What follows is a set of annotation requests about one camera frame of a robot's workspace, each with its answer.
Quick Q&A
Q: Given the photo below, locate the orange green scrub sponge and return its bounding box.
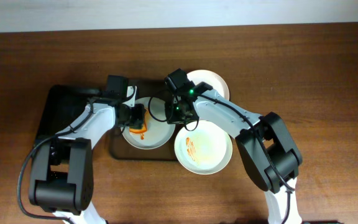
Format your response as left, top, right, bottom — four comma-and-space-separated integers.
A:
129, 107, 149, 134

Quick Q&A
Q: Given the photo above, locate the white plate with ketchup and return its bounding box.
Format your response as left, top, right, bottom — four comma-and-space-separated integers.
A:
122, 98, 175, 150

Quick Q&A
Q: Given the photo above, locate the pink plate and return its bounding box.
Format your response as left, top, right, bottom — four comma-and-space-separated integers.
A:
187, 70, 230, 100

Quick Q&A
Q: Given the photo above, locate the cream plate with sauce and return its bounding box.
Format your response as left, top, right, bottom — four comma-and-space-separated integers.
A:
174, 120, 232, 175

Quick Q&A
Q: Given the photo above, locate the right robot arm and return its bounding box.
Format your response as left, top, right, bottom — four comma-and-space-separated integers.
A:
166, 82, 303, 223

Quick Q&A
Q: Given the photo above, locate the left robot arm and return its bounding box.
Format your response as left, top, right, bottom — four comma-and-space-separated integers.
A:
22, 84, 145, 223

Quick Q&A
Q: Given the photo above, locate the brown serving tray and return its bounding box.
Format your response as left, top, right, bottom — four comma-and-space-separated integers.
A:
106, 80, 183, 162

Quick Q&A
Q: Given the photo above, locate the black plastic tray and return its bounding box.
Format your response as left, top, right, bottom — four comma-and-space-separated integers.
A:
35, 85, 101, 143

